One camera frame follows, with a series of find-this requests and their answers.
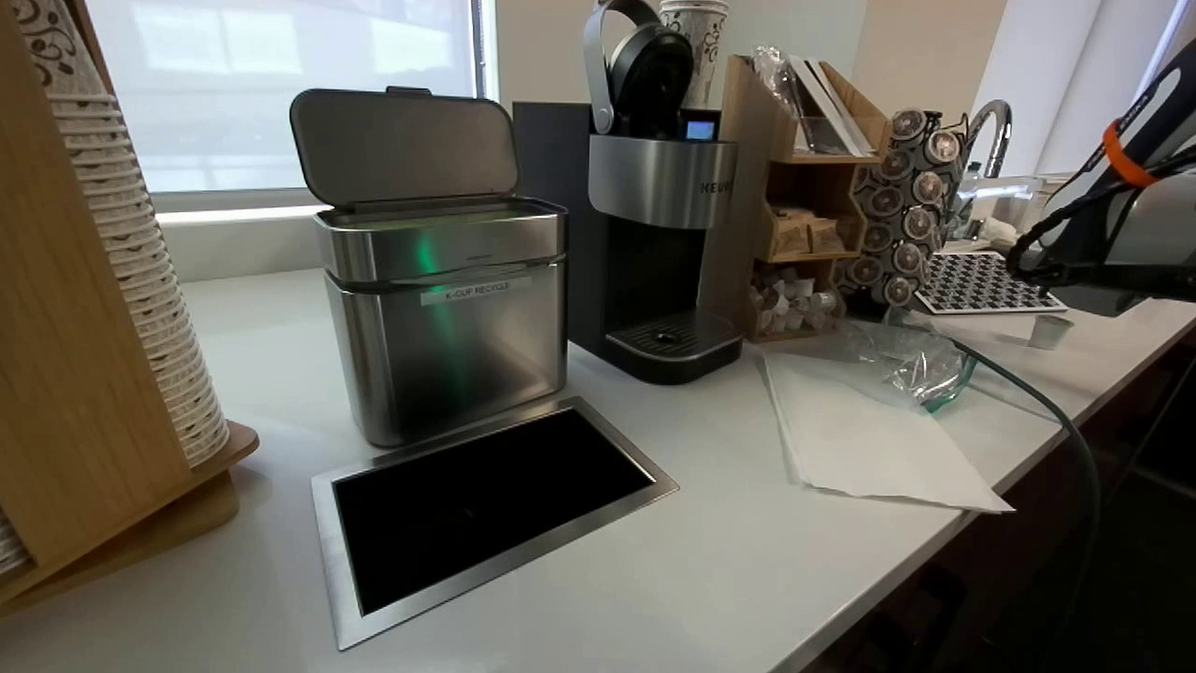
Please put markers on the white plastic cup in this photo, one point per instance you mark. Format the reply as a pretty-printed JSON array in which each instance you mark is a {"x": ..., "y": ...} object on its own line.
[{"x": 1051, "y": 332}]

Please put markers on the steel trash bin with lid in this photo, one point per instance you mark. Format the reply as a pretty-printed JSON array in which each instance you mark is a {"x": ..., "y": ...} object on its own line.
[{"x": 449, "y": 348}]

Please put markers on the black silver coffee machine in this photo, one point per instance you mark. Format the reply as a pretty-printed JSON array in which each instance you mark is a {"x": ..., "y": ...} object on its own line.
[{"x": 656, "y": 181}]

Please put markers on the clear wrapped snack packets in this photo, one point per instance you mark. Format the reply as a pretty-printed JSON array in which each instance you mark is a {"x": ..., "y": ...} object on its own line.
[{"x": 789, "y": 306}]

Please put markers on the steel framed counter trash chute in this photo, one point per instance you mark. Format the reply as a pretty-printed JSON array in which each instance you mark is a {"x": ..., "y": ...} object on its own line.
[{"x": 486, "y": 500}]

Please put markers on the wooden condiment organizer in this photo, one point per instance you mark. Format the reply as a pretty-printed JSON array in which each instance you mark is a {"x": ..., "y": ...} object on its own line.
[{"x": 742, "y": 189}]

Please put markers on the white paper sheet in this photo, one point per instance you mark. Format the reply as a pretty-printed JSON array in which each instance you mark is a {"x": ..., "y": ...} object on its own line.
[{"x": 861, "y": 449}]

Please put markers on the clear zip bag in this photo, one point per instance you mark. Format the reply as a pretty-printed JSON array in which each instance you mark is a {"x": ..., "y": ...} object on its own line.
[{"x": 919, "y": 360}]

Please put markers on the patterned paper cup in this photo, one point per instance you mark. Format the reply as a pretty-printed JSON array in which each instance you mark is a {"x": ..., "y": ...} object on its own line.
[{"x": 703, "y": 31}]

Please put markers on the coffee pod carousel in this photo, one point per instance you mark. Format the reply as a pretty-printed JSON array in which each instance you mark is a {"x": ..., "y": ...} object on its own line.
[{"x": 904, "y": 213}]

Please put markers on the window with white blind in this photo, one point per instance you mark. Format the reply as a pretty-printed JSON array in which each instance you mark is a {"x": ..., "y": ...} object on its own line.
[{"x": 286, "y": 88}]

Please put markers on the chrome faucet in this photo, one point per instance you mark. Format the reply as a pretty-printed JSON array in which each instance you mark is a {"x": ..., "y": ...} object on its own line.
[{"x": 997, "y": 193}]

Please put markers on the stack of paper cups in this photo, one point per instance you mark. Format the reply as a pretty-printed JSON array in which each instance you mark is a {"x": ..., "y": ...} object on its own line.
[{"x": 137, "y": 274}]

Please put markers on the wooden cup dispenser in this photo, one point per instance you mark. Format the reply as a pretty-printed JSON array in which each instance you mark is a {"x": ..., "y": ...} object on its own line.
[{"x": 60, "y": 376}]

